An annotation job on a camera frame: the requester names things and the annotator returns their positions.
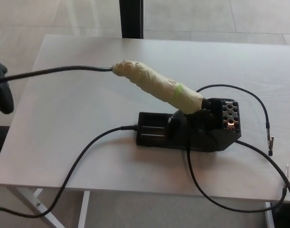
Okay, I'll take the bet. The white straight table leg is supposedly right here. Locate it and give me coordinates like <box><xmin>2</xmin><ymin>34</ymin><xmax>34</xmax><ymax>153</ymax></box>
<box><xmin>77</xmin><ymin>190</ymin><xmax>91</xmax><ymax>228</ymax></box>
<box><xmin>265</xmin><ymin>201</ymin><xmax>276</xmax><ymax>228</ymax></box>

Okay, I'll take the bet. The black soldering iron stand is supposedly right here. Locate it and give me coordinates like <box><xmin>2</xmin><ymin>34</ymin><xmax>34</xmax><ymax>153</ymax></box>
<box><xmin>136</xmin><ymin>97</ymin><xmax>242</xmax><ymax>152</ymax></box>

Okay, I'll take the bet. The black vertical post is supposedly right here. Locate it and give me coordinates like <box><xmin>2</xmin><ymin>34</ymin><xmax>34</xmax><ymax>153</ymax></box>
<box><xmin>120</xmin><ymin>0</ymin><xmax>145</xmax><ymax>38</ymax></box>

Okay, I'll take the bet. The black box on floor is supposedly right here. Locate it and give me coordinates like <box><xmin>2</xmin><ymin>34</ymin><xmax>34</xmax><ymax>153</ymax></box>
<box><xmin>272</xmin><ymin>203</ymin><xmax>290</xmax><ymax>228</ymax></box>

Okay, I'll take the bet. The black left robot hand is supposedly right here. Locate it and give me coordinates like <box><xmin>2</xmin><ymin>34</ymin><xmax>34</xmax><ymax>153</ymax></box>
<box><xmin>0</xmin><ymin>57</ymin><xmax>15</xmax><ymax>115</ymax></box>

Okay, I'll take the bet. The tape-wrapped soldering iron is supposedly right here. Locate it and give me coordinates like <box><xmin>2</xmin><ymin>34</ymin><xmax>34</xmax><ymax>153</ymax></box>
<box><xmin>111</xmin><ymin>59</ymin><xmax>204</xmax><ymax>114</ymax></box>

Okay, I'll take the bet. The white slanted table leg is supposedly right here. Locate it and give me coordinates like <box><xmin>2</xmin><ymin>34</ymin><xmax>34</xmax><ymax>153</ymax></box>
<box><xmin>7</xmin><ymin>186</ymin><xmax>63</xmax><ymax>228</ymax></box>

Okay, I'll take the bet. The black soldering iron cord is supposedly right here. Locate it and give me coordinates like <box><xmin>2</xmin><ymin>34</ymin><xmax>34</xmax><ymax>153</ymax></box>
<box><xmin>0</xmin><ymin>65</ymin><xmax>138</xmax><ymax>219</ymax></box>

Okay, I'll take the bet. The thick black power cable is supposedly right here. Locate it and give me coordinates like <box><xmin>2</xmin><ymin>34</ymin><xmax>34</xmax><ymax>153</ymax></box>
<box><xmin>236</xmin><ymin>140</ymin><xmax>290</xmax><ymax>205</ymax></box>

